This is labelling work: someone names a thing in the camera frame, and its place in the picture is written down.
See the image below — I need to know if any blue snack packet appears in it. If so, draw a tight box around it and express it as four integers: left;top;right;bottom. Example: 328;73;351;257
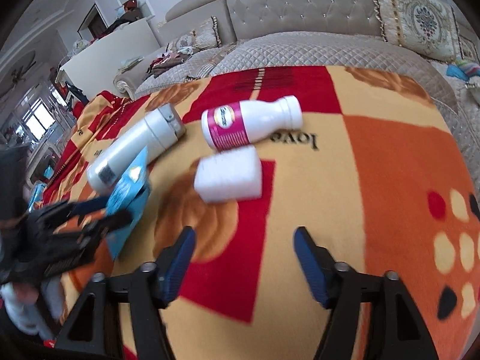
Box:
106;147;151;260

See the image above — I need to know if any left hand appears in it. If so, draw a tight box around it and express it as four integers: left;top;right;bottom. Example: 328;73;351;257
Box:
1;276;66;341

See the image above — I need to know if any large white cylindrical bottle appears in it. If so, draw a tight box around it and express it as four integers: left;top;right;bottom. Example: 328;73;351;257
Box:
86;103;185;194

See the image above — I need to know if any white cabinet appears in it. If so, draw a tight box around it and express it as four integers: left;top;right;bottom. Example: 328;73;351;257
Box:
57;19;160;99

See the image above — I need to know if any orange patterned fleece blanket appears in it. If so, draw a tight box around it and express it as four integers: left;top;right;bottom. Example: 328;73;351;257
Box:
44;67;479;359

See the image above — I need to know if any pink label white bottle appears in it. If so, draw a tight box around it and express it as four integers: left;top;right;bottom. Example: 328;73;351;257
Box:
201;96;303;151

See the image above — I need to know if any small patterned cushion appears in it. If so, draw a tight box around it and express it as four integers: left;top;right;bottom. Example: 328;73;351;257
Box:
166;16;223;51

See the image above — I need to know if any colourful striped cloth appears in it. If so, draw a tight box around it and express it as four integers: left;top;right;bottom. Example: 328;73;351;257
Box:
447;59;480;82

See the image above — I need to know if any beige tufted sofa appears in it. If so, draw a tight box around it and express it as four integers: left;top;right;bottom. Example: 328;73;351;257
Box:
114;0;479;180

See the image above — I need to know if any ornate embroidered cushion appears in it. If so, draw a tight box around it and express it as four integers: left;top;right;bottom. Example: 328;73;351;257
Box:
373;0;461;63

